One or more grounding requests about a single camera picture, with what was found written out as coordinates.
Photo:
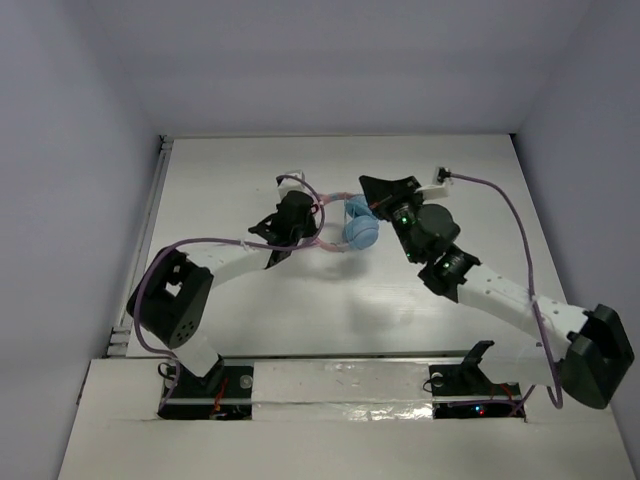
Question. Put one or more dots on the white foam front panel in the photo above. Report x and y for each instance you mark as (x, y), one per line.
(340, 390)

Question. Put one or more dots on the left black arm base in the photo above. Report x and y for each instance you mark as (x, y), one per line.
(225, 394)

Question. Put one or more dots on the pink blue cat-ear headphones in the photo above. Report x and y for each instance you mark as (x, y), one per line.
(361, 228)

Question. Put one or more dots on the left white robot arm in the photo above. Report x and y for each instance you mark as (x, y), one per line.
(170, 300)

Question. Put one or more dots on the aluminium rail left edge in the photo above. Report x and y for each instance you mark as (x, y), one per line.
(120, 332)

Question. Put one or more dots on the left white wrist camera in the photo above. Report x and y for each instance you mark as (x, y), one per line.
(290, 181)

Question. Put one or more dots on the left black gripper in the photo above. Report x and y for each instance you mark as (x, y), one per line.
(298, 208)

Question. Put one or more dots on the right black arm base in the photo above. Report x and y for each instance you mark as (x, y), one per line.
(462, 391)

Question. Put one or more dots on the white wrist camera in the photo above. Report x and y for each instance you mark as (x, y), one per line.
(439, 188)
(290, 181)

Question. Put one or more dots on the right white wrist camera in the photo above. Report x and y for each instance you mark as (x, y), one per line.
(439, 188)

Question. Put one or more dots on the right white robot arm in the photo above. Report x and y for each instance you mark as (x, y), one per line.
(586, 353)

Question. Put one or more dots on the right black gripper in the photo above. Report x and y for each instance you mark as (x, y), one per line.
(381, 193)

